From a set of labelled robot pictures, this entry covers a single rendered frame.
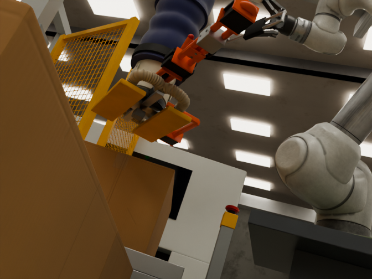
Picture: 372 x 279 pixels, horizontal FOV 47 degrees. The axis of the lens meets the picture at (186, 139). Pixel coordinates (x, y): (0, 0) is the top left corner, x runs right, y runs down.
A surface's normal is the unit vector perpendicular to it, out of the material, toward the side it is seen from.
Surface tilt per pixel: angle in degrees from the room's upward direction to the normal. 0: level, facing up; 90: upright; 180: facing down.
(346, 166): 123
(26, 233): 90
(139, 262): 90
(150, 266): 90
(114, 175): 90
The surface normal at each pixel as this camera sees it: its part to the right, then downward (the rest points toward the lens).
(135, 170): 0.06, -0.40
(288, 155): -0.76, -0.36
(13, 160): 0.95, 0.31
